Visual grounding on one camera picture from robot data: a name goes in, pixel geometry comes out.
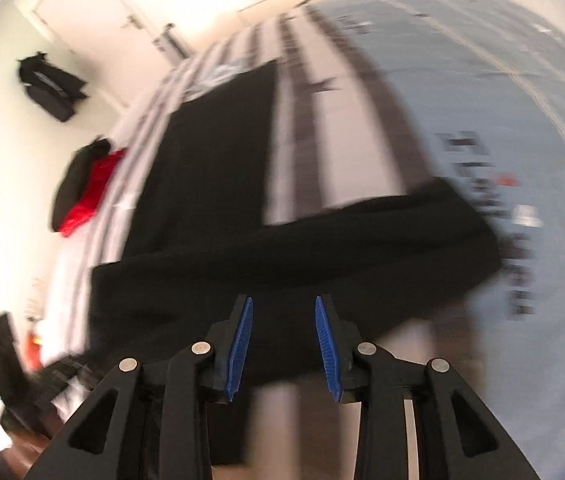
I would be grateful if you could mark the black long-sleeve garment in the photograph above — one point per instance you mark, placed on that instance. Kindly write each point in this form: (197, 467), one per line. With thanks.
(212, 185)

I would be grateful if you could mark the black hanging jacket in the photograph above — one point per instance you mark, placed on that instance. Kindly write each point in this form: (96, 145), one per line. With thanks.
(50, 85)

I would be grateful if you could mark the white room door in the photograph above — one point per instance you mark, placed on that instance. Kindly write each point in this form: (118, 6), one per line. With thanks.
(92, 15)

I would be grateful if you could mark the bed with striped star sheet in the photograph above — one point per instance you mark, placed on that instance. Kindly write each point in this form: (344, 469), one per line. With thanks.
(412, 85)

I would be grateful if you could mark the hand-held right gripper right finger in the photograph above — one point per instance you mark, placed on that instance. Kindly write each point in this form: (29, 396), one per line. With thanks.
(326, 350)

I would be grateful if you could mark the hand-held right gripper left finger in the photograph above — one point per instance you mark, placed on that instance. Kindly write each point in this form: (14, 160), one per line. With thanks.
(240, 350)

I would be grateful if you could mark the folded red garment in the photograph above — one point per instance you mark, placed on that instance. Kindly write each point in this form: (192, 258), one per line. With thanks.
(90, 195)

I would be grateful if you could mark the folded black garment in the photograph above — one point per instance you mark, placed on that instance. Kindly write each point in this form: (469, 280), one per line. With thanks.
(75, 180)

